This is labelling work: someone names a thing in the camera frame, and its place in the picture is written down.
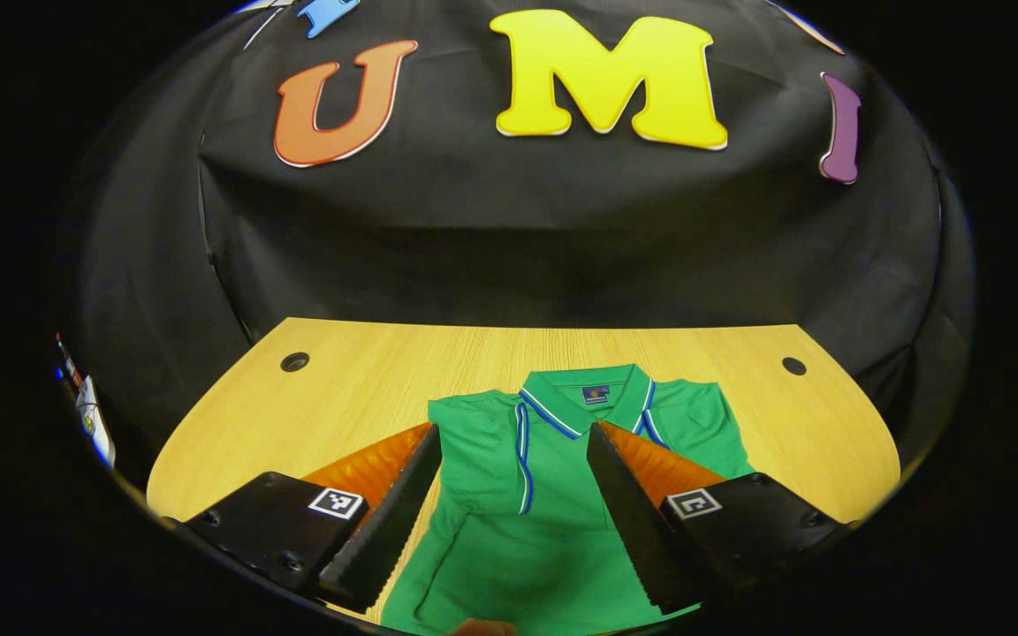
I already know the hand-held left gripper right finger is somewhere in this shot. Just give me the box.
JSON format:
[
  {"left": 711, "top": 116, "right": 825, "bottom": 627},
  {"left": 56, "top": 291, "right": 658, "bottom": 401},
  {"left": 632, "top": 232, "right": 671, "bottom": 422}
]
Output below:
[{"left": 586, "top": 420, "right": 855, "bottom": 617}]

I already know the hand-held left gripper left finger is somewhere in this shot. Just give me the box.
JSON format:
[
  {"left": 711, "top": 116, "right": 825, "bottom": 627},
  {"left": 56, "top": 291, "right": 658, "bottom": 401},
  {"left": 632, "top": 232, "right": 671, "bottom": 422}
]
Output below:
[{"left": 182, "top": 422, "right": 444, "bottom": 615}]

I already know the green T-shirt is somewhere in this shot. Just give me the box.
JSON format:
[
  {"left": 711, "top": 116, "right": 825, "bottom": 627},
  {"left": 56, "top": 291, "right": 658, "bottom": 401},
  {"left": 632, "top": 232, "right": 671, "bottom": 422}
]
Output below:
[{"left": 381, "top": 364, "right": 754, "bottom": 636}]

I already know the black backdrop cloth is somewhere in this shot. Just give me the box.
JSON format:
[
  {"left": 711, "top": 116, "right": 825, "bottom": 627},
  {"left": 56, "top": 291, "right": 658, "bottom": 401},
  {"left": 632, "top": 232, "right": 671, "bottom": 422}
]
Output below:
[{"left": 58, "top": 0, "right": 978, "bottom": 469}]

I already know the white side desk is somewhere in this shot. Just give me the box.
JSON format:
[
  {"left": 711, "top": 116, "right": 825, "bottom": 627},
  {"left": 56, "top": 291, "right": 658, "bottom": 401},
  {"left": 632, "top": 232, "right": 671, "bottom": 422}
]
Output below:
[{"left": 74, "top": 375, "right": 118, "bottom": 470}]

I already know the red bottle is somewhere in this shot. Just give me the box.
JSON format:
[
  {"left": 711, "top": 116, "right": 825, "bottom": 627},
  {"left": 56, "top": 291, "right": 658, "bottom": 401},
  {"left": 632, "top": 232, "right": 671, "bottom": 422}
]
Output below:
[{"left": 55, "top": 333, "right": 83, "bottom": 391}]

